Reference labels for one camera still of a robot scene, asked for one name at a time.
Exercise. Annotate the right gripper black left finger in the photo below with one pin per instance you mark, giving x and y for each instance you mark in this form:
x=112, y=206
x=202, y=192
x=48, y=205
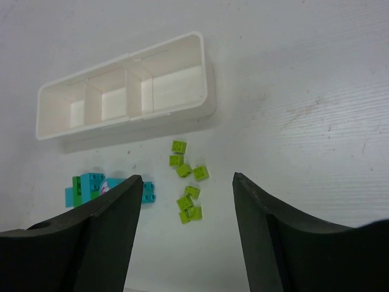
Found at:
x=87, y=248

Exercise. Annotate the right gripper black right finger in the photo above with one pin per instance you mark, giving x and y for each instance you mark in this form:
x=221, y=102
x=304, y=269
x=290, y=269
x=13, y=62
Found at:
x=286, y=249

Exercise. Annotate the teal and green lego figure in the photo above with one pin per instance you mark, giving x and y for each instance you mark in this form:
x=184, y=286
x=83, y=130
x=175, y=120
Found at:
x=87, y=187

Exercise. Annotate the lime lego brick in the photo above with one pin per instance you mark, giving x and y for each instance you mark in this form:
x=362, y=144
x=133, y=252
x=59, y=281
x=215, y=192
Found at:
x=190, y=214
x=184, y=170
x=179, y=147
x=176, y=160
x=192, y=191
x=200, y=173
x=185, y=202

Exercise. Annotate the white three-compartment tray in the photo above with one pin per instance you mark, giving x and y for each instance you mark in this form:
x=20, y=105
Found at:
x=163, y=84

